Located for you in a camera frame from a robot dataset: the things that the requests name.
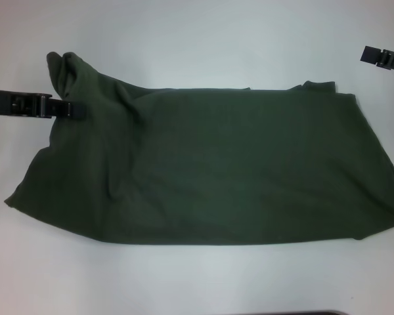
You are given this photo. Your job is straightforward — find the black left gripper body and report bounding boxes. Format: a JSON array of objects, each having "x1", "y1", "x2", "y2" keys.
[{"x1": 0, "y1": 87, "x2": 39, "y2": 119}]

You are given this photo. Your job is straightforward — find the dark green FREE t-shirt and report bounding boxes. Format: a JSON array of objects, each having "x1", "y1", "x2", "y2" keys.
[{"x1": 3, "y1": 50, "x2": 394, "y2": 247}]

